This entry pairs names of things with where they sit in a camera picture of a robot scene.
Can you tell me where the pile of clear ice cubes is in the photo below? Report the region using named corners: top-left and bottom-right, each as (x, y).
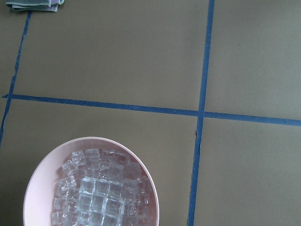
top-left (51, 149), bottom-right (153, 226)

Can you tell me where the pink bowl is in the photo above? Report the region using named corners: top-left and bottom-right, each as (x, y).
top-left (23, 137), bottom-right (160, 226)

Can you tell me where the grey folded cloth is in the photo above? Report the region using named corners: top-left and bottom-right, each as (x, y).
top-left (5, 0), bottom-right (64, 12)

